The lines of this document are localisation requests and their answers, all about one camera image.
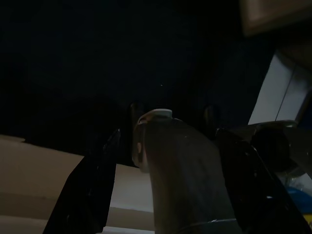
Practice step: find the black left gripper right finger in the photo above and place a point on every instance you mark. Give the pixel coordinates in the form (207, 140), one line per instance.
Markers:
(256, 195)

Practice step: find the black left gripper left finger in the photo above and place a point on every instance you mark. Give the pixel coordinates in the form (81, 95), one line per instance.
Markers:
(85, 185)

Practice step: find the bottle with white cap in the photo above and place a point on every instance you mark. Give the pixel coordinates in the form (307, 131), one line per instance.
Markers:
(185, 175)

